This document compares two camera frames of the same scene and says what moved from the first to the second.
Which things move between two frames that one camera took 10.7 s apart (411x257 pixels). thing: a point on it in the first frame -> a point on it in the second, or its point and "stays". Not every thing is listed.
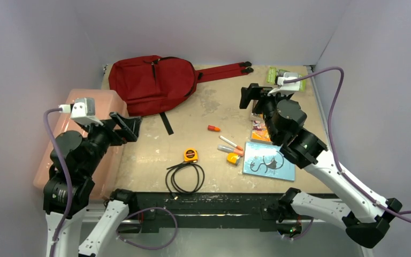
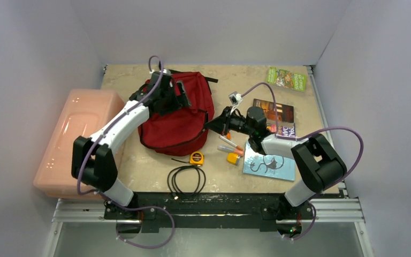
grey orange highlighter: x=230 y=149 stays
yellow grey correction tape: x=233 y=158 stays
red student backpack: x=151 y=85 -> x=184 y=132
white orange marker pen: x=230 y=143 stays
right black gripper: x=260 y=98 -> x=227 y=121
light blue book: x=266 y=160 stays
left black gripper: x=130 y=125 -> x=179 y=100
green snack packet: x=273 y=72 stays
